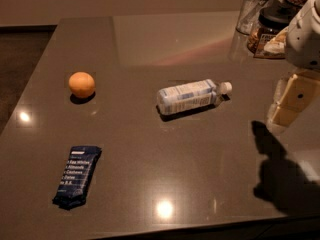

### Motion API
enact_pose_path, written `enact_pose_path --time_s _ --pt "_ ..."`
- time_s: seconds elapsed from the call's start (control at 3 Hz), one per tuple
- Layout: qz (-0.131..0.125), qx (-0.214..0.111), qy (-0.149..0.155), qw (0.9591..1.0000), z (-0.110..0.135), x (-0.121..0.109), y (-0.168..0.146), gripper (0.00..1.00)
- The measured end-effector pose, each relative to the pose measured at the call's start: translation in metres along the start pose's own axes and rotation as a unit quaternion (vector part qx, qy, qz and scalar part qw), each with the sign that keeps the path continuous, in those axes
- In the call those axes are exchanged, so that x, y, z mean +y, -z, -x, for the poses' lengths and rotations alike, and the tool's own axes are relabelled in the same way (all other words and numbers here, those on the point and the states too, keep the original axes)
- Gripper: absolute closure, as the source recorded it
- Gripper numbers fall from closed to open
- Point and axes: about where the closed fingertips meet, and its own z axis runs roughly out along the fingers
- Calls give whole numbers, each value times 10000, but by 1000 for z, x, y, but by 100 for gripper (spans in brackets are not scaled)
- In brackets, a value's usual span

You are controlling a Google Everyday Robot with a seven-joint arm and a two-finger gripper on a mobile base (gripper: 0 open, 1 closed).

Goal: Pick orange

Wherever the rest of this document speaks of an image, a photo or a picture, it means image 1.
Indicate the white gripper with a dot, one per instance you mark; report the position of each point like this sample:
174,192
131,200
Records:
304,47

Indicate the orange fruit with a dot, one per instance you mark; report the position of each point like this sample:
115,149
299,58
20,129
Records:
81,84

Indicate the black lidded nut jar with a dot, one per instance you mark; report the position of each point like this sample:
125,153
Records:
271,21

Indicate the clear glass cup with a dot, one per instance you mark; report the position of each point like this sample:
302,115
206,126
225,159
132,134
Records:
248,14

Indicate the dark blue snack bar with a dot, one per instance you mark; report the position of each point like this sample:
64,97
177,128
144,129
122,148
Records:
76,178

